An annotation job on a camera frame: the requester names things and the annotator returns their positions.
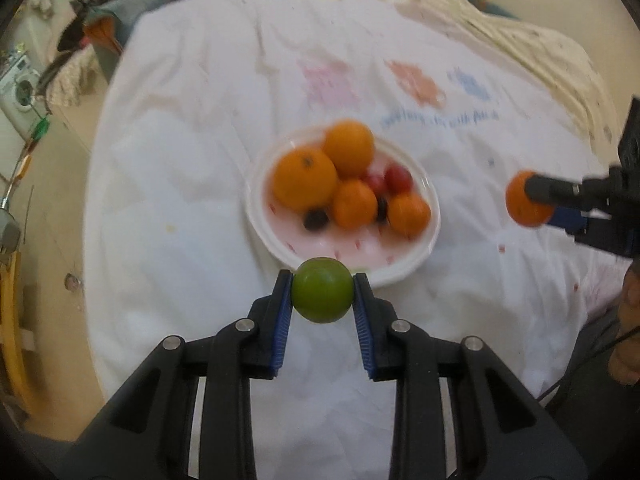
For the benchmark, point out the green clip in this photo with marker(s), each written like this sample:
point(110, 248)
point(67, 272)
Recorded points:
point(41, 129)

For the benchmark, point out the round orange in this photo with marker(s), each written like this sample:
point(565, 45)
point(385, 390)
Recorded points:
point(350, 145)

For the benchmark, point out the large orange with stem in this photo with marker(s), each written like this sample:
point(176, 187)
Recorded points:
point(300, 185)

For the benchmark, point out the small mandarin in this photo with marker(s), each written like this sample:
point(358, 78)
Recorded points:
point(517, 210)
point(410, 215)
point(355, 205)

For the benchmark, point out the pink spotted plate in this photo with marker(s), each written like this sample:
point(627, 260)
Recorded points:
point(345, 249)

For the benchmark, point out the green lime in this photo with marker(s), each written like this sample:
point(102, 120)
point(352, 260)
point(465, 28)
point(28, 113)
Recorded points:
point(322, 290)

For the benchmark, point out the pile of clothes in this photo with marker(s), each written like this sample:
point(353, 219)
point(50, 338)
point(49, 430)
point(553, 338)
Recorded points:
point(110, 15)

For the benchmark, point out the yellow wooden frame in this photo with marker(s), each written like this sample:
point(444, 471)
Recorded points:
point(10, 320)

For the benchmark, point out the white washing machine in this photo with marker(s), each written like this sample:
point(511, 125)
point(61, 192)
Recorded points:
point(20, 92)

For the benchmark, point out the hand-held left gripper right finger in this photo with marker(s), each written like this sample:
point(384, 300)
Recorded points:
point(362, 330)

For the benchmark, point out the white printed cloth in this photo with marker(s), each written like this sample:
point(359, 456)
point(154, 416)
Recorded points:
point(175, 185)

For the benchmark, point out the small red cherry tomato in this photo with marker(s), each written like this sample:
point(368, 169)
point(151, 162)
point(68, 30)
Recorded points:
point(374, 183)

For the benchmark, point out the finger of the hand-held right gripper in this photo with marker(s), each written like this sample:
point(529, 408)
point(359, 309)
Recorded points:
point(560, 191)
point(567, 219)

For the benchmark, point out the dark grape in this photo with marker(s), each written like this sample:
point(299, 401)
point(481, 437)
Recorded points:
point(382, 209)
point(316, 220)

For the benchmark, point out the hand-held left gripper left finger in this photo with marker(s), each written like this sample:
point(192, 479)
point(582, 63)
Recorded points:
point(282, 330)

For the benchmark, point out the person's right forearm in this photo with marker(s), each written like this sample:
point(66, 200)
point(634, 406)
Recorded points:
point(630, 305)

